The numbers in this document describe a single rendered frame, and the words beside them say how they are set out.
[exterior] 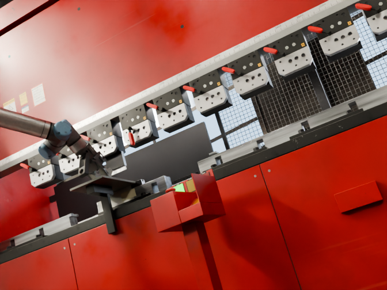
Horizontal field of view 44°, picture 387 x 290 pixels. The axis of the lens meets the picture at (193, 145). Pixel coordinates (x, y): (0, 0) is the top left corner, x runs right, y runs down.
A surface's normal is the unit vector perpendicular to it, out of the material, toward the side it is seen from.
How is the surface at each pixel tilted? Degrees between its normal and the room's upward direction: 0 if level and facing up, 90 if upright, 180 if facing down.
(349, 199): 90
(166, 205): 90
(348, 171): 90
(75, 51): 90
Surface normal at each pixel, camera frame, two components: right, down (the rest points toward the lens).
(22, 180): 0.87, -0.36
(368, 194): -0.42, -0.17
